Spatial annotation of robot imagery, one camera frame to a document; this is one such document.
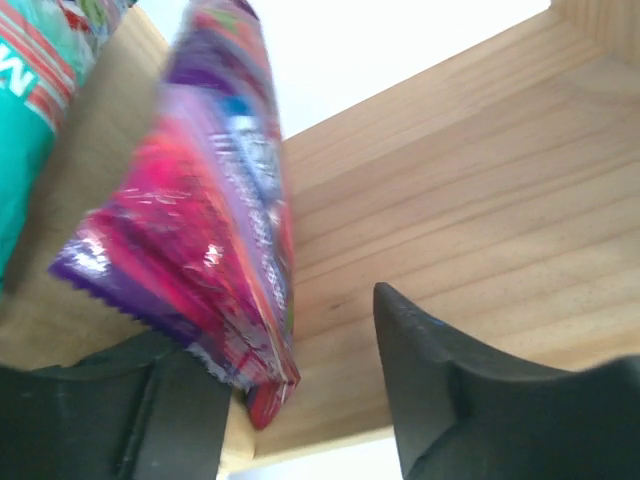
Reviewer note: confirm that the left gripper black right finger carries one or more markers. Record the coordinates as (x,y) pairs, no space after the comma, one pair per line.
(462,409)

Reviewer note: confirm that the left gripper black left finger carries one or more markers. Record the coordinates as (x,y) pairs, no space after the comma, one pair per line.
(141,409)

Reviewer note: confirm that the teal Fox's bag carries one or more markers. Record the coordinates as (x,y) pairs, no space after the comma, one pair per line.
(48,49)

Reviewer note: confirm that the wooden two-tier shelf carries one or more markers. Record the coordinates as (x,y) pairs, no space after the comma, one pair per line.
(497,190)

